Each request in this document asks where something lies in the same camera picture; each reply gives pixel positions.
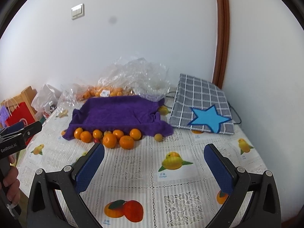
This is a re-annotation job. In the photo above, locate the purple towel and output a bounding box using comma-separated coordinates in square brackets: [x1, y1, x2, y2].
[63, 96, 174, 141]

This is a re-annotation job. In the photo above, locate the large clear plastic bag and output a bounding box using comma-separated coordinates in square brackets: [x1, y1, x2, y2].
[97, 58, 171, 102]

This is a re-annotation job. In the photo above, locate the yellow fruit behind towel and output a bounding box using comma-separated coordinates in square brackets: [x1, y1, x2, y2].
[158, 105, 170, 116]

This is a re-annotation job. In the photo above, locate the white plastic bag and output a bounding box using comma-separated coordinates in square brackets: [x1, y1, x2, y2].
[31, 84, 61, 115]

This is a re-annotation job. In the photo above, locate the brown wooden door frame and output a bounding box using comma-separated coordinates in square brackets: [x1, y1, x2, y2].
[212, 0, 230, 89]

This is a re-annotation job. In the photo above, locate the wooden box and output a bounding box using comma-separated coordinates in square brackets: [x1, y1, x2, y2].
[1, 86, 37, 116]

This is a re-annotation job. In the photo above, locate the large orange mandarin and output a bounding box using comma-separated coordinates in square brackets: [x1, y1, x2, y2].
[80, 131, 92, 143]
[102, 133, 117, 149]

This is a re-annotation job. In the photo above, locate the oval orange fruit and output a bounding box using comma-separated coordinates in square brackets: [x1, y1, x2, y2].
[74, 127, 83, 139]

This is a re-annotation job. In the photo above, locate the small orange mandarin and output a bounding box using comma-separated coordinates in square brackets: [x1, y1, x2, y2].
[92, 129, 103, 139]

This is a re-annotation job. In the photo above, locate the clear bag of oranges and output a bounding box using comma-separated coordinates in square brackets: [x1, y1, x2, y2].
[57, 83, 135, 110]

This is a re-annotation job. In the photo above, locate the white wall switch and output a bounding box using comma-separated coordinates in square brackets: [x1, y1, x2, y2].
[71, 3, 85, 20]

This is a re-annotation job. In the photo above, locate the round brown yellow fruit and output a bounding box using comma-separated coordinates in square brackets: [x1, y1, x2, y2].
[154, 133, 163, 142]

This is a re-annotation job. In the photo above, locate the purple paper bag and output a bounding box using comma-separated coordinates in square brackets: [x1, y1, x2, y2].
[0, 105, 11, 128]

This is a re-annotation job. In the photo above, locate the person's left hand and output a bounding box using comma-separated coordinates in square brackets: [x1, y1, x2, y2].
[3, 166, 20, 206]

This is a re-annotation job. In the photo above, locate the grey checked star bag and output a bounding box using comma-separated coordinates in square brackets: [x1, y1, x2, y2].
[169, 74, 234, 135]

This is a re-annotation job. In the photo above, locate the small yellow green fruit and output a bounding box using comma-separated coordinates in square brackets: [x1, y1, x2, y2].
[104, 131, 112, 136]

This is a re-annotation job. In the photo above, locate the dark medicine bottle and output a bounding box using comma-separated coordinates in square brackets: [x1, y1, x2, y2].
[48, 100, 57, 113]

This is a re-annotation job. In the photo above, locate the red paper gift bag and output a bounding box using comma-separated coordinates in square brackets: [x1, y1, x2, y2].
[4, 102, 36, 135]

